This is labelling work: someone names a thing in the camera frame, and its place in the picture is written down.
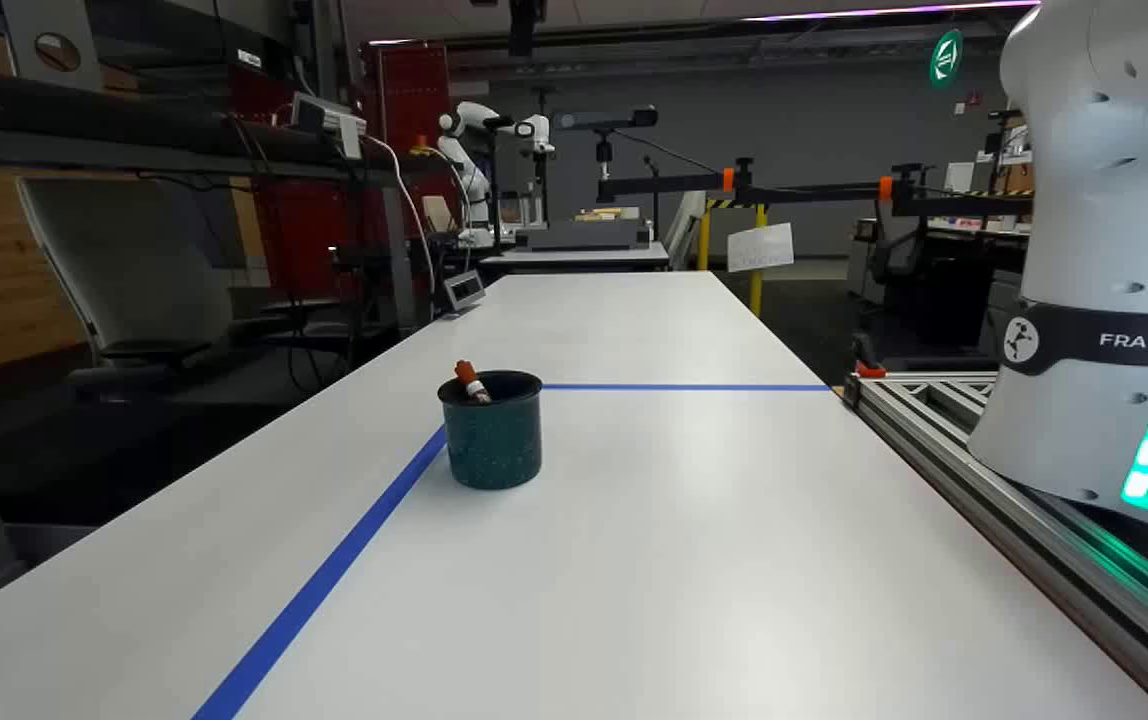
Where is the orange capped whiteboard marker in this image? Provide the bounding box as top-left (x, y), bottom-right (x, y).
top-left (453, 354), bottom-right (498, 408)

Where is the dark green enamel cup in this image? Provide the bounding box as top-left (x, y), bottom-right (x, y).
top-left (436, 367), bottom-right (549, 492)

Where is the background white work table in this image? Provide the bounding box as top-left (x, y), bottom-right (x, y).
top-left (473, 234), bottom-right (677, 280)

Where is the short blue tape strip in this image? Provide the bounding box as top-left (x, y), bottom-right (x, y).
top-left (542, 378), bottom-right (833, 399)

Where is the small grey display box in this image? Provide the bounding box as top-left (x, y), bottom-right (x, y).
top-left (441, 266), bottom-right (489, 310)

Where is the white paper sign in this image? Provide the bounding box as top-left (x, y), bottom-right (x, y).
top-left (725, 221), bottom-right (802, 276)

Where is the red cabinet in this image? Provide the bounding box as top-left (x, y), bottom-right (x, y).
top-left (364, 35), bottom-right (453, 155)

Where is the white power box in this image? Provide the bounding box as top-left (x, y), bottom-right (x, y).
top-left (290, 90), bottom-right (374, 165)

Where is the long blue tape strip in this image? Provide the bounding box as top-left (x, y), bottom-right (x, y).
top-left (193, 425), bottom-right (453, 720)

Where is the round green lit sign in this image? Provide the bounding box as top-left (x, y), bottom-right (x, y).
top-left (929, 28), bottom-right (970, 87)

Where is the dark metal shelf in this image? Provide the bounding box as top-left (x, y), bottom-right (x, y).
top-left (0, 59), bottom-right (384, 187)

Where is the black bar camera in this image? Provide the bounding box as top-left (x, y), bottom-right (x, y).
top-left (553, 103), bottom-right (664, 137)

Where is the aluminium extrusion mounting rail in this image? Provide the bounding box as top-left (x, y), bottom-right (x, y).
top-left (841, 367), bottom-right (1148, 720)

